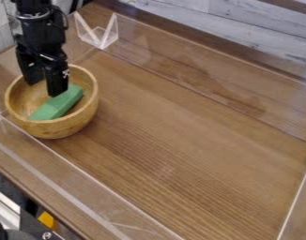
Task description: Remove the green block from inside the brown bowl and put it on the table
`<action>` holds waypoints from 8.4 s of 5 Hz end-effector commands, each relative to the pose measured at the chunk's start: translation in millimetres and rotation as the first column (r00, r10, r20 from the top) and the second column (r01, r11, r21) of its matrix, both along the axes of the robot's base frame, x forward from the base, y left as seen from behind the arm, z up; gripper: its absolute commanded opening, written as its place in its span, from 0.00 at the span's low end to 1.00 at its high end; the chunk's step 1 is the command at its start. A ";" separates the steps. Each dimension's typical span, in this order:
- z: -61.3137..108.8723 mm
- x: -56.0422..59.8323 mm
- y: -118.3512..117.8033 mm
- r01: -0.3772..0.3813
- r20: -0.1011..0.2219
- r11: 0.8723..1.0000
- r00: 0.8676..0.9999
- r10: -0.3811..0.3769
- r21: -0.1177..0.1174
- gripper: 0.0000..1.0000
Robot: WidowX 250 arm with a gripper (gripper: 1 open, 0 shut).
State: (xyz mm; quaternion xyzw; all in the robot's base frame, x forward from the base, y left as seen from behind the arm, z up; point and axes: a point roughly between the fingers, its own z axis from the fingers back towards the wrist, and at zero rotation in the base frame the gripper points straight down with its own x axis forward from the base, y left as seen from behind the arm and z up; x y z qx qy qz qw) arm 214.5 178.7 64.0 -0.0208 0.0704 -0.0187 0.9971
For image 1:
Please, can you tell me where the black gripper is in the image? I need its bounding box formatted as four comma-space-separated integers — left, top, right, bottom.
15, 12, 70, 98

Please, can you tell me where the green rectangular block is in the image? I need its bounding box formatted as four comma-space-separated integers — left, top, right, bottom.
30, 83, 85, 120

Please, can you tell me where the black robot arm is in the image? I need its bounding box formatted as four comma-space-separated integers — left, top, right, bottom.
11, 0, 70, 97

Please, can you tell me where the brown wooden bowl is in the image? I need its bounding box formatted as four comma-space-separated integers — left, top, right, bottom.
4, 65, 99, 139

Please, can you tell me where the yellow and black device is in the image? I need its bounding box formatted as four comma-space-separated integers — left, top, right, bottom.
19, 199, 81, 240

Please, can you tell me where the clear acrylic corner bracket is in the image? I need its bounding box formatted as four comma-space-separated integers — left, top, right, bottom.
74, 12, 119, 50

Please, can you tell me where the clear acrylic barrier wall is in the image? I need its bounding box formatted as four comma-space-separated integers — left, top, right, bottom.
0, 18, 306, 240

